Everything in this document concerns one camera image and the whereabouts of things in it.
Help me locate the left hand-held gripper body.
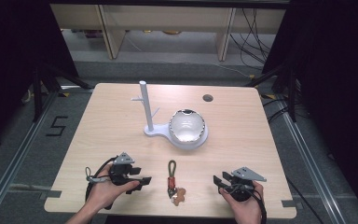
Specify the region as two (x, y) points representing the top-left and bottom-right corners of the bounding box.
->
(108, 151), (136, 187)

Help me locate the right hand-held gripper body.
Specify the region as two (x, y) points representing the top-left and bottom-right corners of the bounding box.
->
(228, 166), (268, 203)

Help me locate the green cord keychain with charm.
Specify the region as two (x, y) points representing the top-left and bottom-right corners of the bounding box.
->
(166, 160), (188, 207)

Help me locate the person's left hand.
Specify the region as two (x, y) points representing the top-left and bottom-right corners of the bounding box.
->
(84, 162), (141, 213)

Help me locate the person's right hand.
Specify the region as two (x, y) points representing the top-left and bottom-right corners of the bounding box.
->
(219, 180), (265, 224)

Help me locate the white bowl with silver rim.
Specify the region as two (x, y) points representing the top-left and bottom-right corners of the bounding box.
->
(168, 108), (207, 144)

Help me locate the white hanger stand with tray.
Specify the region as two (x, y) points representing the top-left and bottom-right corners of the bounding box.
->
(131, 80), (210, 150)

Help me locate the black metal stand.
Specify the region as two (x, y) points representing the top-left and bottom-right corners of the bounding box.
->
(32, 61), (95, 123)
(244, 61), (300, 123)

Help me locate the light wooden shelf unit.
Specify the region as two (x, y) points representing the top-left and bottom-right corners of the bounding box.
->
(49, 4), (287, 63)

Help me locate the black curtain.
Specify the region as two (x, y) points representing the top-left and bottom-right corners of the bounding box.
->
(261, 0), (358, 222)
(0, 0), (79, 153)

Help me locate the grey strap loop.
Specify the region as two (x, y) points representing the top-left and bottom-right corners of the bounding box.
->
(85, 166), (110, 184)

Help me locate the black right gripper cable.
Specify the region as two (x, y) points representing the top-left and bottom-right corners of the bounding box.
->
(250, 186), (269, 224)

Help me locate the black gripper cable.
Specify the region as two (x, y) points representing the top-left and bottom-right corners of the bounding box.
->
(250, 186), (269, 224)
(84, 156), (118, 211)

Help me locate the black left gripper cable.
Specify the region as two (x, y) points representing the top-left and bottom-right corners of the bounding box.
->
(84, 156), (118, 211)

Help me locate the black floor cable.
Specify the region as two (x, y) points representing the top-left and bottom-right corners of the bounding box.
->
(286, 176), (325, 224)

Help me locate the aluminium floor rail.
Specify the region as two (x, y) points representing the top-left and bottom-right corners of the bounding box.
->
(0, 89), (61, 224)
(275, 95), (358, 224)

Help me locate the bundle of black cables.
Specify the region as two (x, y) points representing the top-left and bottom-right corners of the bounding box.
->
(228, 7), (278, 70)

